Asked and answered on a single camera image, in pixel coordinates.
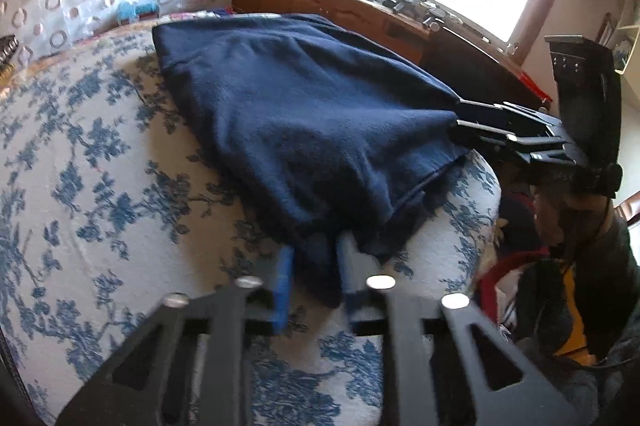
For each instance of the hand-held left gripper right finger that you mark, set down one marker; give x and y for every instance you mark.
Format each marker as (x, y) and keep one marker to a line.
(350, 276)

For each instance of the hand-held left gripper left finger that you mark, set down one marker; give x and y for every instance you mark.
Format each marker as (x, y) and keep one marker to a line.
(284, 286)

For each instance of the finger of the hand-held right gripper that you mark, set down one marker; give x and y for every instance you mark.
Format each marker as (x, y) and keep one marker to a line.
(500, 139)
(500, 111)

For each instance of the navy printed T-shirt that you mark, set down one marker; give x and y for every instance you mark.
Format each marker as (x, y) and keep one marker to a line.
(300, 115)

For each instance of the dark table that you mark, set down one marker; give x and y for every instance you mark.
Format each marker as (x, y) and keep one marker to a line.
(475, 70)

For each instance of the red plastic stool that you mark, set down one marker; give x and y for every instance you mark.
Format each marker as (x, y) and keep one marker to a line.
(487, 286)

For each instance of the black device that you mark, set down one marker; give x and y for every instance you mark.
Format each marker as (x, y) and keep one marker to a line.
(405, 0)

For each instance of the person's torso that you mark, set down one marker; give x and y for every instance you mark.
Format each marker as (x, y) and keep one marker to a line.
(540, 301)

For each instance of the blue floral bed sheet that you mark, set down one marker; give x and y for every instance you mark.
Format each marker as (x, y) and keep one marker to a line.
(125, 155)

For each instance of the blue tissue pack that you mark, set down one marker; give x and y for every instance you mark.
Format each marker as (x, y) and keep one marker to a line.
(135, 10)

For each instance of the dark circle-patterned cushion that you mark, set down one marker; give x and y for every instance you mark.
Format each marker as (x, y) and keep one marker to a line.
(7, 53)

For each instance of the white wall shelf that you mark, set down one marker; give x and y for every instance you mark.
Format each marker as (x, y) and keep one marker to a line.
(627, 50)

